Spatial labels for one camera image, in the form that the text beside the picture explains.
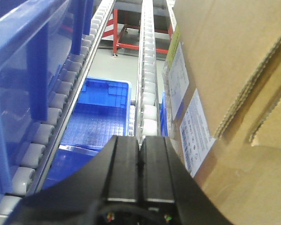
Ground middle grey roller track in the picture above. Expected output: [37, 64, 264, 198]
[134, 0, 161, 143]

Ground blue plastic crate on rollers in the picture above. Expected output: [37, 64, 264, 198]
[0, 0, 94, 215]

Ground red metal frame rack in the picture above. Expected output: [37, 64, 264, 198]
[102, 9, 173, 57]

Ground left grey roller track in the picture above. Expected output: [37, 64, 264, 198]
[0, 0, 115, 215]

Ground brown cardboard box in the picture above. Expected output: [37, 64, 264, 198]
[173, 0, 281, 225]

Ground grey roller track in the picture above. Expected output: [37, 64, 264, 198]
[0, 0, 115, 215]
[134, 0, 161, 143]

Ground blue plastic bin below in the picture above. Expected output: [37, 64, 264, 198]
[42, 77, 132, 189]

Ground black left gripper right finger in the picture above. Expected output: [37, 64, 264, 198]
[141, 136, 231, 225]

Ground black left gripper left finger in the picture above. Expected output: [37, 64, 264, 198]
[23, 135, 140, 225]

